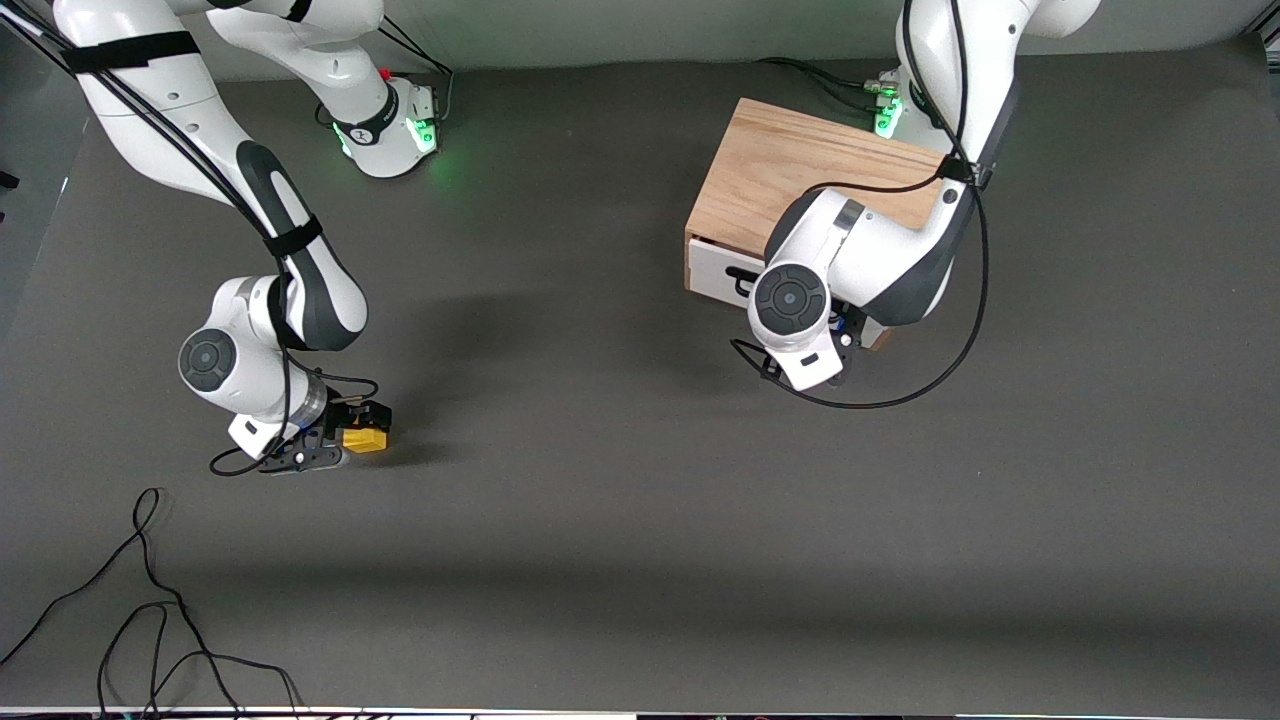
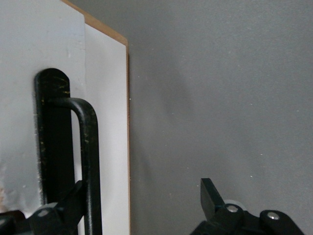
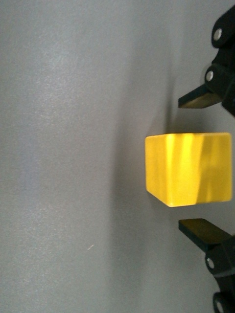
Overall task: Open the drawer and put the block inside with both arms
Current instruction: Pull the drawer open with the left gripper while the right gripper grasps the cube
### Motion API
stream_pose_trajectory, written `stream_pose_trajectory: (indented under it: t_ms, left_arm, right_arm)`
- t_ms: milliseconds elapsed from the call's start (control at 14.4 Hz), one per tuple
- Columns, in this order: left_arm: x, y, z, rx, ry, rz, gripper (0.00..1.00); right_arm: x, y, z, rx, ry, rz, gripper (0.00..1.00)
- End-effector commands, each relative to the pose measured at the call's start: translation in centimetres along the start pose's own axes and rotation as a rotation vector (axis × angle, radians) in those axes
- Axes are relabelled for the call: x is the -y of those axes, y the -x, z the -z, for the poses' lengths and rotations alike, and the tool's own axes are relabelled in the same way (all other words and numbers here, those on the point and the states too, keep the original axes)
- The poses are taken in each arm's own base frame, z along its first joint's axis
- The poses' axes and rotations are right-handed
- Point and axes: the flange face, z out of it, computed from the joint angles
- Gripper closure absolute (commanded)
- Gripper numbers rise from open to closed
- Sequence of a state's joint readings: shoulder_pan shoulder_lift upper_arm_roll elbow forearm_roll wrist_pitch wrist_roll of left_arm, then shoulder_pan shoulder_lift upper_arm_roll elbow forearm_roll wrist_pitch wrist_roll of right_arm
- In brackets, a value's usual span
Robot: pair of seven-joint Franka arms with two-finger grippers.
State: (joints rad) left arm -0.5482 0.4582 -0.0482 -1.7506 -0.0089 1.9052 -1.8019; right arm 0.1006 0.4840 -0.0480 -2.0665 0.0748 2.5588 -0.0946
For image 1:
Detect thin black loose cable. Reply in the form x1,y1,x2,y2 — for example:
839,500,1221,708
96,600,303,720
0,487,191,667

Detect wooden drawer with white front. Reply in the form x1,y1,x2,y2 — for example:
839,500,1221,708
688,236,893,351

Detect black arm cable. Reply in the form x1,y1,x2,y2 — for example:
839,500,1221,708
729,0,993,411
0,10,381,478

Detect black base cables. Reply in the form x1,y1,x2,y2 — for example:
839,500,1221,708
755,56,898,113
375,14,457,123

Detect black right base cables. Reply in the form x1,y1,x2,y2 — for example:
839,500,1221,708
375,14,457,123

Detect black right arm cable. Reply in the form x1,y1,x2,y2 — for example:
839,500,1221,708
0,10,381,478

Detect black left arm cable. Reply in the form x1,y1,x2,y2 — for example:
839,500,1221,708
729,0,993,411

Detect light wooden drawer cabinet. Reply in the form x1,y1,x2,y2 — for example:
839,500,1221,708
685,97,954,351

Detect black left base cables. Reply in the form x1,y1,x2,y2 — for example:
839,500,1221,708
755,56,898,113

